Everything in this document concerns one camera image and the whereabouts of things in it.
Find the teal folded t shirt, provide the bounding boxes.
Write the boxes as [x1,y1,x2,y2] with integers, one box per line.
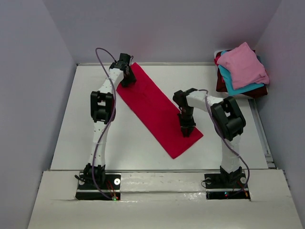
[217,51,265,97]

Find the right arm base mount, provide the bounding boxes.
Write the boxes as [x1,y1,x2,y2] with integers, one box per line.
[201,173,251,200]

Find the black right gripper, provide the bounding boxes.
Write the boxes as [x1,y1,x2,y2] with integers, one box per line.
[177,106,196,135]

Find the red folded t shirt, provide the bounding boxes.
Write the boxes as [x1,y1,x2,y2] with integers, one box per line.
[213,50,230,67]

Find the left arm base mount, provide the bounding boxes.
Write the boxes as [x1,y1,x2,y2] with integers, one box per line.
[74,172,122,201]

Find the pink folded t shirt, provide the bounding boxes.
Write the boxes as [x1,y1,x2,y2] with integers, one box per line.
[217,42,270,91]

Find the red t shirt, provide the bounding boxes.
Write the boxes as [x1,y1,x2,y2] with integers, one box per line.
[213,50,230,67]
[117,63,203,159]

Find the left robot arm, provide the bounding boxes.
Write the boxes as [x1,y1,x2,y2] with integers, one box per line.
[88,53,136,188]

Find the dark maroon folded t shirt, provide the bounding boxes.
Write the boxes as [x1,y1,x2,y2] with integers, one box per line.
[215,49,267,99]

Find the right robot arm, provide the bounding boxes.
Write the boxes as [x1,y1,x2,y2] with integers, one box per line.
[173,88,246,189]

